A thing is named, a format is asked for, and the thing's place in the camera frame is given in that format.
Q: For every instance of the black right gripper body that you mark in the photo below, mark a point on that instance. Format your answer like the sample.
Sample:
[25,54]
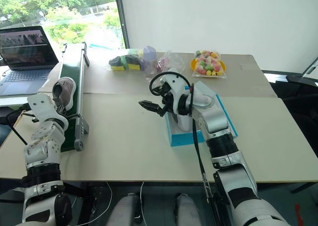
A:
[169,104]

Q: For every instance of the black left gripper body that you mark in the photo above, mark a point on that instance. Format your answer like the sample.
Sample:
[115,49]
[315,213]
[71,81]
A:
[61,109]

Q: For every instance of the grey shoe with white sole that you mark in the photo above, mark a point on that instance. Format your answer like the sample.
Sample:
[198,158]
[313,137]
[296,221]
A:
[67,87]

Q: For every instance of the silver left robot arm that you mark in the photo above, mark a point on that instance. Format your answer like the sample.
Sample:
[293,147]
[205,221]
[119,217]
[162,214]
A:
[42,149]

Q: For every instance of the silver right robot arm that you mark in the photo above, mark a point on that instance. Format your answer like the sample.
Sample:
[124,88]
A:
[216,116]

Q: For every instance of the blue and white shoebox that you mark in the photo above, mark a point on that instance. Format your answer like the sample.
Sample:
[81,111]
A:
[179,139]

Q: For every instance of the clear bag with pink items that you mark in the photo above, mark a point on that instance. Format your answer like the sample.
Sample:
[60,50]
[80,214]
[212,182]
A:
[162,63]

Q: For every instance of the yellow sponge with black scourer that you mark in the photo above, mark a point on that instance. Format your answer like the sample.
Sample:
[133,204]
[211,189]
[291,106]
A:
[118,67]
[134,66]

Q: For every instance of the purple clear bottle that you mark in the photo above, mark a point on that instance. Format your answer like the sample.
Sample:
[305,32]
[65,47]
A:
[149,53]

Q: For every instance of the dark blue laptop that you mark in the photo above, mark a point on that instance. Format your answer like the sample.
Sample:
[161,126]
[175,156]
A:
[24,74]

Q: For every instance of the yellow green sponge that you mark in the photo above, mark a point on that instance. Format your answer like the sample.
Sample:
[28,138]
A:
[135,52]

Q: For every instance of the bag of colourful candies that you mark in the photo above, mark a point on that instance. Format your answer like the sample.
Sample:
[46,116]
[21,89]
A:
[207,63]

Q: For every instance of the yellow plate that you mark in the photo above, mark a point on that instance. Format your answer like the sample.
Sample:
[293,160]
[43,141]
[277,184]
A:
[223,66]

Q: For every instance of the grey rounded leg cover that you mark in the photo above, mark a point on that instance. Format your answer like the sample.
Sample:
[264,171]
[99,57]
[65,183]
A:
[124,211]
[187,211]

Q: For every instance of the black flat stand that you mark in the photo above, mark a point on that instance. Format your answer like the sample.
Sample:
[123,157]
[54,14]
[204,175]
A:
[300,80]

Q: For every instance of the silver metal bar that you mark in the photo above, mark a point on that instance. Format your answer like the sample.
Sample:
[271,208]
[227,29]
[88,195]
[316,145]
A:
[309,68]

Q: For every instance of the red object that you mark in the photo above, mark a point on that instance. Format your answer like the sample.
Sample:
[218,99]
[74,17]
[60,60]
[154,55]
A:
[299,214]

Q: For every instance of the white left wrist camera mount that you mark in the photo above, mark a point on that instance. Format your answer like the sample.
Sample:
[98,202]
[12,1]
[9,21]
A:
[42,106]

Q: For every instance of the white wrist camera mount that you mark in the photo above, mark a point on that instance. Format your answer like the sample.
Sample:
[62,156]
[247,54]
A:
[174,83]
[42,106]

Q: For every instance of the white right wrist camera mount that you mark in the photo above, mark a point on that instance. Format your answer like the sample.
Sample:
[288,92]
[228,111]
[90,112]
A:
[174,83]

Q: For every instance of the green conveyor belt silver frame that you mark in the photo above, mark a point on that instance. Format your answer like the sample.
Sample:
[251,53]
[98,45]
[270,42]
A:
[72,69]

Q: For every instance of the dark window frame post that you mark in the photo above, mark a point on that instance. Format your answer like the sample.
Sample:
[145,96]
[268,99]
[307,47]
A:
[123,20]

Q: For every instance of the black table leg frame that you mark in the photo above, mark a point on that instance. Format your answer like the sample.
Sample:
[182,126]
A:
[90,203]

